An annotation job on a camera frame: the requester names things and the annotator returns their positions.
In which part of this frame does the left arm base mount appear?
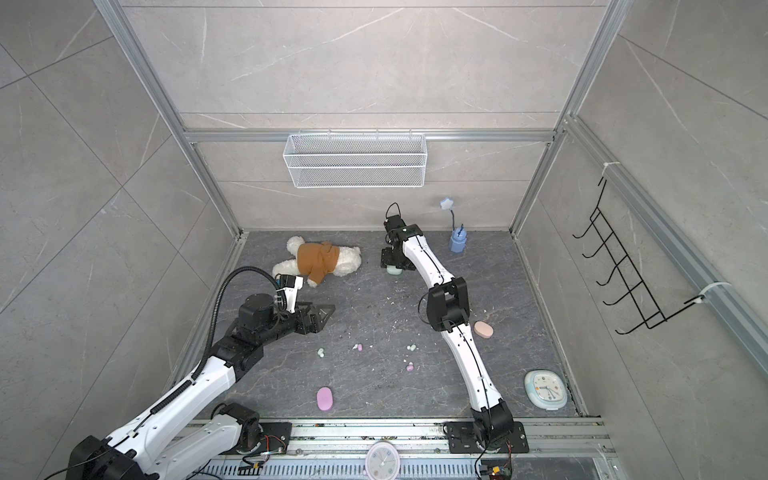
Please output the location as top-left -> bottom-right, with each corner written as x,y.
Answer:
234,422 -> 293,455

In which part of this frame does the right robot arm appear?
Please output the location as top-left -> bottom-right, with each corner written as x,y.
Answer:
381,212 -> 515,450

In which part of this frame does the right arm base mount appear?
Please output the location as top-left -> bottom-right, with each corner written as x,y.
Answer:
442,421 -> 530,454

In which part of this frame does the white plush dog brown shirt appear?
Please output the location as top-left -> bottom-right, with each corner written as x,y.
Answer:
272,236 -> 362,287

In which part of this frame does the black wall hook rack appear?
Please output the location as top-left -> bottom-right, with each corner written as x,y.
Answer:
571,177 -> 706,336

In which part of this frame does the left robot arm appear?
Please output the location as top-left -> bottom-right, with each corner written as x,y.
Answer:
58,266 -> 335,479

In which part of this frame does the white wire wall basket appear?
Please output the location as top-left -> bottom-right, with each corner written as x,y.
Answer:
283,133 -> 428,189

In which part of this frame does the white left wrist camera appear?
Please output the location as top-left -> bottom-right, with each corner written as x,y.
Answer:
275,274 -> 304,313

